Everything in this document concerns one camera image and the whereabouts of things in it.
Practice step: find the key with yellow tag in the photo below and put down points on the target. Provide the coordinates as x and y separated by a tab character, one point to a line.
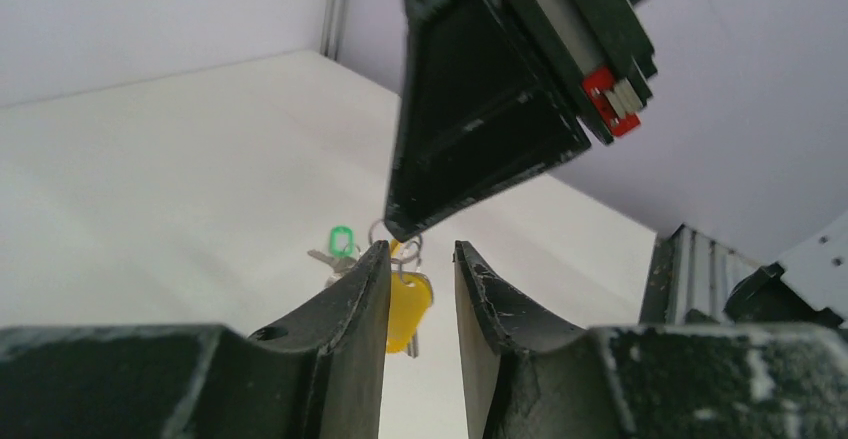
406	311

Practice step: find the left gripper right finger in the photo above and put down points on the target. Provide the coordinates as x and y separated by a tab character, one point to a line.
528	373

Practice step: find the large keyring with yellow grip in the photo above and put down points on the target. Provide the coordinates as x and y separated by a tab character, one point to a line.
405	257

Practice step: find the aluminium frame rail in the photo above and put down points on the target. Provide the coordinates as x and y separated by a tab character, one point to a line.
691	273

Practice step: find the key with green tag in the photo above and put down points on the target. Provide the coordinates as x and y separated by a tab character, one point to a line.
341	253

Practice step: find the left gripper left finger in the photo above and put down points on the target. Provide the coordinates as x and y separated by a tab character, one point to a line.
315	373

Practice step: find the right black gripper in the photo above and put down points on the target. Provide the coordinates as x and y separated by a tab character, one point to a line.
489	92

